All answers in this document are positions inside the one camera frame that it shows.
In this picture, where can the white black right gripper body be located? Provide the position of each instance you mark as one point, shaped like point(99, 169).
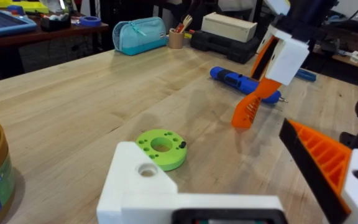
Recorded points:
point(309, 15)

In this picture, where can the bare white left gripper left finger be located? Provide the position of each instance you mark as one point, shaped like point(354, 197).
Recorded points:
point(129, 186)

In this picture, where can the white orange left gripper right finger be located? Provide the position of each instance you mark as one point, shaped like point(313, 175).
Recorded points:
point(328, 161)

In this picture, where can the finger of the white orange right gripper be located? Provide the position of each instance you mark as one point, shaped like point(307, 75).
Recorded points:
point(264, 59)
point(289, 59)

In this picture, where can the blue electric screwdriver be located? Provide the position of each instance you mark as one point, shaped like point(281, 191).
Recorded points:
point(235, 81)

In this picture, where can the small black screw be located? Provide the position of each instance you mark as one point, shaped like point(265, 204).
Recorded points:
point(182, 144)

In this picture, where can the black tool case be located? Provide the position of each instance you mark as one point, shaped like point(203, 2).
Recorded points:
point(222, 46)

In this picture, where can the green disc with holes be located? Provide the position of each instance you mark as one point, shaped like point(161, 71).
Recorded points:
point(166, 160)

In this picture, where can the beige box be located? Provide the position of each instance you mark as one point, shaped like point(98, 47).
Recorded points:
point(228, 27)

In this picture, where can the beige cup with utensils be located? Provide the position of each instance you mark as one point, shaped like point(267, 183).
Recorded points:
point(176, 39)

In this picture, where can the teal zip pouch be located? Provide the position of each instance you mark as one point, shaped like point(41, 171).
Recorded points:
point(138, 35)

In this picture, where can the blue tape roll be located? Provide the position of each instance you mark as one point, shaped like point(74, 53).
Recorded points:
point(90, 21)

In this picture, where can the brown side table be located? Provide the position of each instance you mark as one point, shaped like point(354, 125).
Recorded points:
point(42, 35)

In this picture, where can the black box with small items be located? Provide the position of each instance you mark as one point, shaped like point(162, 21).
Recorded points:
point(54, 23)

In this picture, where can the blue flat tray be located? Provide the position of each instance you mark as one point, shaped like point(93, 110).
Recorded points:
point(3, 23)

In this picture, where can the yellow board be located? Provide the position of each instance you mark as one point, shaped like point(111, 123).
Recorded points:
point(26, 5)

